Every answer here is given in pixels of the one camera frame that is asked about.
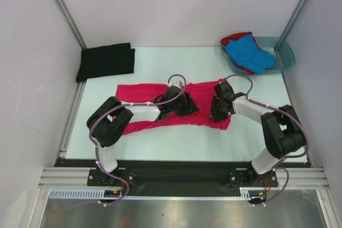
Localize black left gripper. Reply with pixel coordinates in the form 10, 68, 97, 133
169, 91, 199, 117

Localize pink t shirt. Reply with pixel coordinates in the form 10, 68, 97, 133
115, 80, 230, 135

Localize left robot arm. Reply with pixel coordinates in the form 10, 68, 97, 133
87, 85, 199, 185

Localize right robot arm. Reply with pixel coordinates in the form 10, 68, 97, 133
210, 81, 307, 186

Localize blue t shirt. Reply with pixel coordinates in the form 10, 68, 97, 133
224, 34, 277, 75

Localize red t shirt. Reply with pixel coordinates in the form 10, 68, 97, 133
220, 32, 254, 75

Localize teal plastic basin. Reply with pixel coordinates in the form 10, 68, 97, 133
221, 36, 296, 75

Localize folded black t shirt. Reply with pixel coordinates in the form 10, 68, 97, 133
76, 43, 135, 83

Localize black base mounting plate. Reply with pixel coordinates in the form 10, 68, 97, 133
53, 158, 313, 198

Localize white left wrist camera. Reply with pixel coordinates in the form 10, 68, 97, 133
167, 80, 184, 89

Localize right aluminium corner post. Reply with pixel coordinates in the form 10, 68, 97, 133
280, 0, 308, 40

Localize aluminium corner post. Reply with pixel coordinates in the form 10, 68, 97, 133
54, 0, 87, 49
280, 0, 308, 40

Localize aluminium front rail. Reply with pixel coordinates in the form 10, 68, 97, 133
38, 167, 330, 202

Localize left aluminium corner post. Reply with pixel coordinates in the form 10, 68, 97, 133
54, 0, 87, 49

